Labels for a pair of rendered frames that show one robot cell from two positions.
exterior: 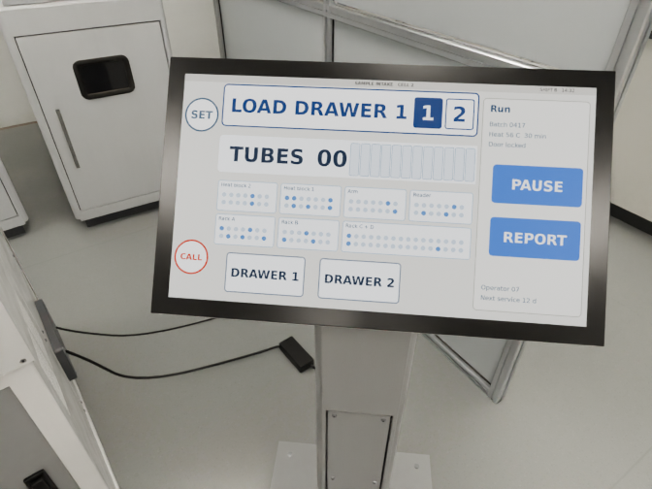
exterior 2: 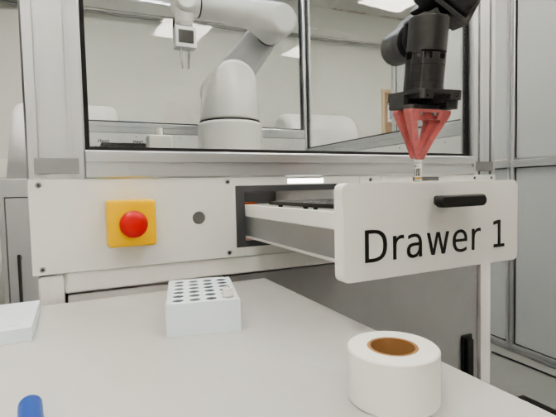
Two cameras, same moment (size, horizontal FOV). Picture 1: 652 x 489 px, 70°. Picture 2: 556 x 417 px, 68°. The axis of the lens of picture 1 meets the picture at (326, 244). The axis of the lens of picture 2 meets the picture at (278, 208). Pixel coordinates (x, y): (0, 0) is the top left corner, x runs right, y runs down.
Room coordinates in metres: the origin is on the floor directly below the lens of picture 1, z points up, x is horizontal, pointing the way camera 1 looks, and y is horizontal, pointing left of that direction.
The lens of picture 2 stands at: (-0.70, 0.75, 0.93)
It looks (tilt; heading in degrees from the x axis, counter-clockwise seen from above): 3 degrees down; 12
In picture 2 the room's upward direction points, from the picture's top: 1 degrees counter-clockwise
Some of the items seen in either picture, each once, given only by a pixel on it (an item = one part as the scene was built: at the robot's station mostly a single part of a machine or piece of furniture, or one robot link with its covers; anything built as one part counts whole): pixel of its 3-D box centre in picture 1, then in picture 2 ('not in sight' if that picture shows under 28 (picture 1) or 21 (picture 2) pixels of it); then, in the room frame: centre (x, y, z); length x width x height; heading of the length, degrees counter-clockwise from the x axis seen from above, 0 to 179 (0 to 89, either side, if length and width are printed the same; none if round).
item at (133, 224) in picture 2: not in sight; (133, 223); (-0.14, 1.09, 0.88); 0.04 x 0.03 x 0.04; 128
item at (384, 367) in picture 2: not in sight; (392, 371); (-0.37, 0.73, 0.78); 0.07 x 0.07 x 0.04
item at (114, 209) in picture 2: not in sight; (131, 222); (-0.12, 1.11, 0.88); 0.07 x 0.05 x 0.07; 128
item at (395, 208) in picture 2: not in sight; (435, 225); (-0.15, 0.66, 0.87); 0.29 x 0.02 x 0.11; 128
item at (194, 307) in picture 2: not in sight; (201, 303); (-0.21, 0.96, 0.78); 0.12 x 0.08 x 0.04; 25
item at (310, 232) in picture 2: not in sight; (340, 222); (0.01, 0.79, 0.86); 0.40 x 0.26 x 0.06; 38
